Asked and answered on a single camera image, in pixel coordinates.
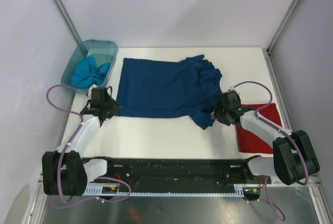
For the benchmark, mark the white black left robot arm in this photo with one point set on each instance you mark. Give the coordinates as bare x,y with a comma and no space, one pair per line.
64,171

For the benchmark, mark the grey slotted cable duct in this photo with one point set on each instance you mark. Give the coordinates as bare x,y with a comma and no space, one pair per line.
96,190

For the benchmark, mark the dark blue t-shirt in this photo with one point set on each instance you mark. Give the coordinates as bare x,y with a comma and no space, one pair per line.
161,89

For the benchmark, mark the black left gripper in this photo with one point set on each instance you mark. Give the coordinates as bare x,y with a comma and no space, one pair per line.
115,107

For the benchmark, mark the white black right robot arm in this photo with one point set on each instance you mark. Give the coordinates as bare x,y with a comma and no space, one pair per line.
293,159

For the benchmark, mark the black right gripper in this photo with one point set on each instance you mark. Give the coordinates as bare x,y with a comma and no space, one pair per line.
218,116

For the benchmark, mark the light blue crumpled t-shirt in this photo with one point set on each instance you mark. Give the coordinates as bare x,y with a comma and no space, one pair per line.
87,73

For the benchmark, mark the teal plastic bin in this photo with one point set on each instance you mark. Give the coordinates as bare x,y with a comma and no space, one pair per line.
103,51

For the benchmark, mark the folded red t-shirt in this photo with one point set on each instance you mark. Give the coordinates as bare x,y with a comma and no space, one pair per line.
250,143

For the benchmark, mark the aluminium frame post left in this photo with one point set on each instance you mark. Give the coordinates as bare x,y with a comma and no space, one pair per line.
67,20

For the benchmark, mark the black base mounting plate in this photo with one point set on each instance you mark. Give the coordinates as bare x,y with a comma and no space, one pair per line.
179,173

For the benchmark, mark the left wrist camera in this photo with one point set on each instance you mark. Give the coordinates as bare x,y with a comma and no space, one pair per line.
89,92

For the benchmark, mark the aluminium frame post right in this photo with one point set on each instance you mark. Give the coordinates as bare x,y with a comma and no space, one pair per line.
283,25

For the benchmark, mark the aluminium frame post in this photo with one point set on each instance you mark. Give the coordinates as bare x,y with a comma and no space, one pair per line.
67,20
283,25

